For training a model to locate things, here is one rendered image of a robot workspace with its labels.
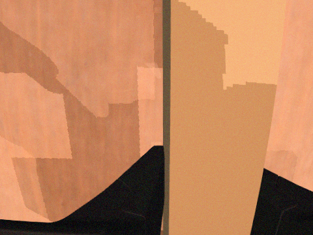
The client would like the long wooden rail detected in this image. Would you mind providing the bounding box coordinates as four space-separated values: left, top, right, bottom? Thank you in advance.
162 0 286 235

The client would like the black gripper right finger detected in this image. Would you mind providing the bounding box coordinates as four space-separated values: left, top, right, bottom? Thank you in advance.
250 169 313 235

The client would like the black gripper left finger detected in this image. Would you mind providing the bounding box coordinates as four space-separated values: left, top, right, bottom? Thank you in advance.
0 146 164 235

